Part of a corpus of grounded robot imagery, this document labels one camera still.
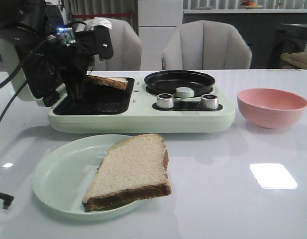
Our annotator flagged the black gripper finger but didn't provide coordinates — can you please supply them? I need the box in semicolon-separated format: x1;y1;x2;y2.
91;17;113;60
59;67;87;102

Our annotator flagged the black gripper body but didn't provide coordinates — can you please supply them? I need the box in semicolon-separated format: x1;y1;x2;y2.
16;22;99;99

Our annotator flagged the bread slice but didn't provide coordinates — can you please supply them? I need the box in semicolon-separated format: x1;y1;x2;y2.
87;75;128;90
82;133;172;212

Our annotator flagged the green breakfast maker lid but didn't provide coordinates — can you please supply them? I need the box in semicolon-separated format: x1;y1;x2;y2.
0;24;69;108

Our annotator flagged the pink bowl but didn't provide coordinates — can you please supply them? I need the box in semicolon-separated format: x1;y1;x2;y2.
237;88;307;129

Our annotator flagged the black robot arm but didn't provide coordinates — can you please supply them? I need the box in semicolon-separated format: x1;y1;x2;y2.
0;0;113;102

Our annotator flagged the green breakfast maker base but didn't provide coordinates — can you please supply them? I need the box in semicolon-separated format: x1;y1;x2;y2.
48;78;235;133

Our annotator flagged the left grey chair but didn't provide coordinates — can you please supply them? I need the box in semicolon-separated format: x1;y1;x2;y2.
88;17;143;72

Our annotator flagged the grey chair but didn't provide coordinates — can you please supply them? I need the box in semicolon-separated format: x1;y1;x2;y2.
162;20;252;70
88;17;143;72

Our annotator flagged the green circuit board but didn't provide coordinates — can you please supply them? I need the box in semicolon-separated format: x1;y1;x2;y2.
56;27;76;46

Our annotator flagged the red barrier belt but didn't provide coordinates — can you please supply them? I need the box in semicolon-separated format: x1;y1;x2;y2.
69;12;132;19

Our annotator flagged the grey curtain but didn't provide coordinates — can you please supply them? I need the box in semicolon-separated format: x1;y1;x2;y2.
64;0;138;32

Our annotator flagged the white refrigerator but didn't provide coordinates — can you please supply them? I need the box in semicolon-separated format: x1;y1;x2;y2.
138;0;183;70

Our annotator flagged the black round frying pan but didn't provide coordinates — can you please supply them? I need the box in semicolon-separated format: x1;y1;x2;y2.
144;70;215;97

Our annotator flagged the left silver control knob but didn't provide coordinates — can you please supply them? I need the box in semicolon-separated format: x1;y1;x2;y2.
156;93;174;109

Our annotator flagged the silver control knob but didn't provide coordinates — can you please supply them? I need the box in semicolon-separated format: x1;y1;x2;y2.
156;93;174;109
201;94;218;110

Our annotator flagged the right grey chair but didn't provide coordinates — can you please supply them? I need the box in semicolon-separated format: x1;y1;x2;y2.
162;20;252;70

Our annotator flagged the green round plate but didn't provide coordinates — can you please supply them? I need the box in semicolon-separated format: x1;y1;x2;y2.
32;134;143;221

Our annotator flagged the right silver control knob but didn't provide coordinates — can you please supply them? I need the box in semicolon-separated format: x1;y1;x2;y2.
201;94;218;110

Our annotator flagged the fruit plate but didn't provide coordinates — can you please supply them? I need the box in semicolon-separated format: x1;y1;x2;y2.
240;0;263;9

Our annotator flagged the dark kitchen counter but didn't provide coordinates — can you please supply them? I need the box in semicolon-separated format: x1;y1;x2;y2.
183;9;307;69

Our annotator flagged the black washing machine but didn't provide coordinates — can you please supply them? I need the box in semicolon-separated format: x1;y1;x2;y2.
267;23;307;68

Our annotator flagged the beige sofa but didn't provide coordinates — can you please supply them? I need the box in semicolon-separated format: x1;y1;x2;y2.
280;52;307;70

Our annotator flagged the black cable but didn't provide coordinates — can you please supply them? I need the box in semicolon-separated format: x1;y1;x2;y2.
0;34;54;132

